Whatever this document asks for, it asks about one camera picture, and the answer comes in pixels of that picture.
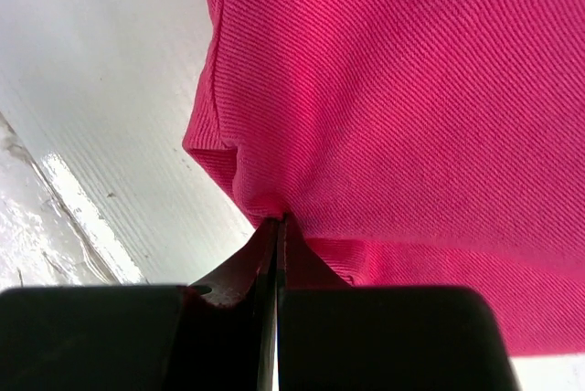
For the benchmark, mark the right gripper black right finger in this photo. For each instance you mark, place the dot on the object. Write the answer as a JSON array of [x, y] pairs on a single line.
[[332, 336]]

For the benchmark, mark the pink trousers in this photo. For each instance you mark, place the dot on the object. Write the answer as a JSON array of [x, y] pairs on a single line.
[[415, 141]]

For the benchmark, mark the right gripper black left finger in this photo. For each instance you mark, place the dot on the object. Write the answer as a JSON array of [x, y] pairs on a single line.
[[215, 334]]

